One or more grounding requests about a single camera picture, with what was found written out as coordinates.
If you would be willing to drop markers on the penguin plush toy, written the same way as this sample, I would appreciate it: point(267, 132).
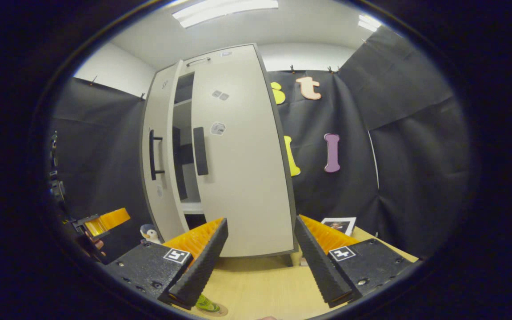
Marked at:
point(150, 233)

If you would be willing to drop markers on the round cork coaster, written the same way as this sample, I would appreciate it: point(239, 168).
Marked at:
point(222, 310)

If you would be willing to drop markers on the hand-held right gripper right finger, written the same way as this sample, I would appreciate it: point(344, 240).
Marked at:
point(318, 266)

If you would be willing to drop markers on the long ceiling light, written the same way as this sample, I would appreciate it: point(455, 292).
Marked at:
point(225, 11)

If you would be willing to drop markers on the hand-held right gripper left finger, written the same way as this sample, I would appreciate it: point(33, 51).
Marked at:
point(205, 266)

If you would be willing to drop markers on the small ceiling light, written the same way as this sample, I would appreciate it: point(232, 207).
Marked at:
point(369, 22)

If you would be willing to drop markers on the grey cabinet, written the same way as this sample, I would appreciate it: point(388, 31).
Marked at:
point(186, 178)

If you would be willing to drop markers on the grey cabinet door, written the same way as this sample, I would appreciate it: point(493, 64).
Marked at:
point(170, 200)
point(247, 178)

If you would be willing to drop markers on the grey cabinet shelf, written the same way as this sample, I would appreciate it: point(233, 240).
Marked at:
point(192, 207)
point(183, 102)

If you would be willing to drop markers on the black backdrop cloth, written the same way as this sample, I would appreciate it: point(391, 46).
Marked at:
point(416, 178)

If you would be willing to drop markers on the paperback book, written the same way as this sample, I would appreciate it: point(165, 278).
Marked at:
point(340, 226)

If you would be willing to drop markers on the green label bottle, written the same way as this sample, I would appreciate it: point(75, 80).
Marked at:
point(207, 304)

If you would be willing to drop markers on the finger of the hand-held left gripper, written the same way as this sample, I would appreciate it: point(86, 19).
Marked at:
point(109, 220)

